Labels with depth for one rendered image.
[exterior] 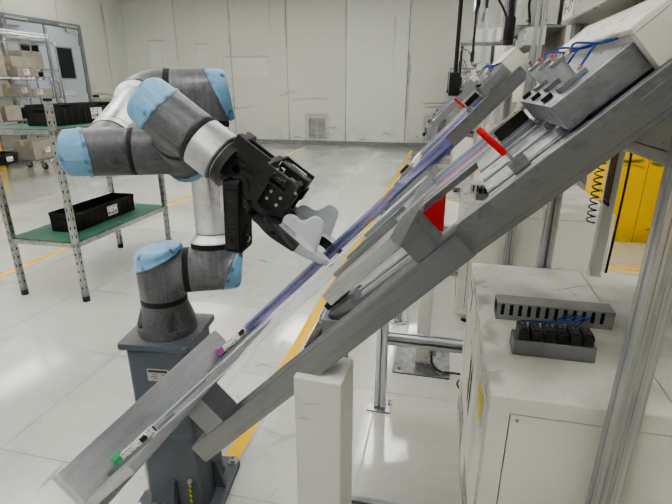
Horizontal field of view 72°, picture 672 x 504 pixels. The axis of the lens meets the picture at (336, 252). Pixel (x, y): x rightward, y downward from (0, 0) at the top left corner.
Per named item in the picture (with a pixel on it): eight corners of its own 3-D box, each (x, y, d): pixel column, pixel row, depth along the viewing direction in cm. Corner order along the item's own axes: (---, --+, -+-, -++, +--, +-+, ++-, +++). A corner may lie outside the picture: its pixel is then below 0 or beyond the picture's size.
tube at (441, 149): (218, 357, 78) (215, 352, 79) (224, 356, 80) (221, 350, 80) (450, 144, 57) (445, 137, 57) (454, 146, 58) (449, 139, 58)
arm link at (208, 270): (190, 284, 127) (168, 70, 112) (246, 280, 129) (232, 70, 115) (184, 300, 115) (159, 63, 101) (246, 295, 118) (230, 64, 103)
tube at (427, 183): (118, 468, 56) (111, 461, 56) (126, 459, 58) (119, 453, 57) (436, 186, 35) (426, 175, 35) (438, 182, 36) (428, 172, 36)
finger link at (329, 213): (361, 229, 67) (307, 194, 66) (338, 259, 70) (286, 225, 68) (362, 221, 70) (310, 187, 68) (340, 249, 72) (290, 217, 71)
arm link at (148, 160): (144, 145, 82) (127, 112, 71) (210, 143, 84) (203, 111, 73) (145, 187, 80) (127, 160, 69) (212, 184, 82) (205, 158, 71)
